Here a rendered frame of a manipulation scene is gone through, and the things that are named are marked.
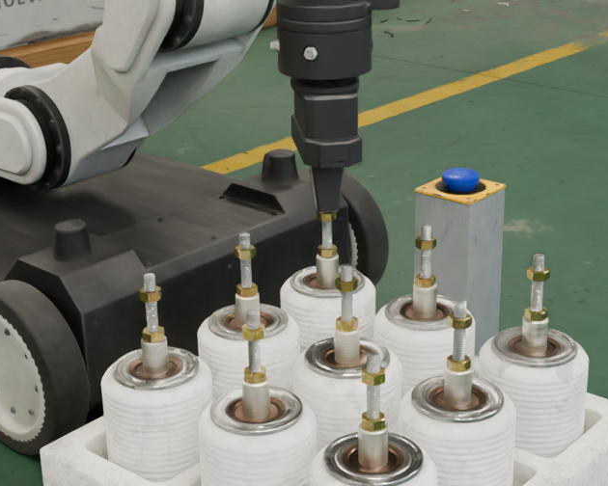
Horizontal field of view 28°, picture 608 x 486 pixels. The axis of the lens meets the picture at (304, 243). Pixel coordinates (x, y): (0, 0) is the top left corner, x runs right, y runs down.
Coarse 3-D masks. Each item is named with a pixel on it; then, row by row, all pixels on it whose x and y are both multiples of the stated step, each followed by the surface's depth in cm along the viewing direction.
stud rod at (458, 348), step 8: (456, 304) 96; (464, 304) 95; (456, 312) 96; (464, 312) 96; (456, 336) 96; (464, 336) 97; (456, 344) 97; (464, 344) 97; (456, 352) 97; (464, 352) 97; (456, 360) 97
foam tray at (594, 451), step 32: (64, 448) 107; (96, 448) 109; (576, 448) 105; (64, 480) 106; (96, 480) 102; (128, 480) 102; (192, 480) 102; (512, 480) 105; (544, 480) 100; (576, 480) 102
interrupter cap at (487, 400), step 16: (432, 384) 101; (480, 384) 101; (416, 400) 98; (432, 400) 99; (480, 400) 99; (496, 400) 98; (432, 416) 96; (448, 416) 96; (464, 416) 96; (480, 416) 96
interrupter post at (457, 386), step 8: (448, 368) 98; (448, 376) 98; (456, 376) 97; (464, 376) 97; (448, 384) 98; (456, 384) 97; (464, 384) 97; (448, 392) 98; (456, 392) 98; (464, 392) 98; (448, 400) 98; (456, 400) 98; (464, 400) 98
